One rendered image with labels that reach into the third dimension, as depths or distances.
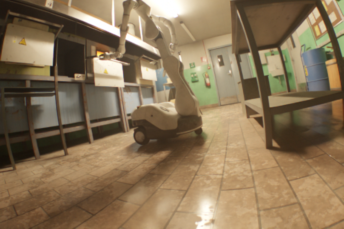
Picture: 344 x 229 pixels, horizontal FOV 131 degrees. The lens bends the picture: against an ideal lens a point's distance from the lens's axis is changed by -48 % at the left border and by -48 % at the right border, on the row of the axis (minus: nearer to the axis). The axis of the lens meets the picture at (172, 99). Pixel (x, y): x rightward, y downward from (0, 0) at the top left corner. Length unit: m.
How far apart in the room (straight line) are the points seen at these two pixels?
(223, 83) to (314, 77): 3.27
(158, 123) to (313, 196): 1.13
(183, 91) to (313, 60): 2.69
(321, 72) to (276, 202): 2.98
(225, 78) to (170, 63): 4.13
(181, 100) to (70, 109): 1.35
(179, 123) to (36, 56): 1.55
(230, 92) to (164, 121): 4.31
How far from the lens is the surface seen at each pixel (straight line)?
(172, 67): 1.38
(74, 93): 2.07
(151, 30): 1.59
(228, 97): 5.36
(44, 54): 1.80
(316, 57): 3.33
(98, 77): 2.12
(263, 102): 0.83
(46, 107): 1.86
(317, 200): 0.52
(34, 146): 1.74
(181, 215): 0.49
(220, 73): 5.42
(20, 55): 1.72
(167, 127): 1.22
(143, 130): 1.36
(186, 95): 1.31
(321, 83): 3.30
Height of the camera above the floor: 0.32
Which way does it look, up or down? 2 degrees up
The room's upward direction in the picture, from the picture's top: 10 degrees counter-clockwise
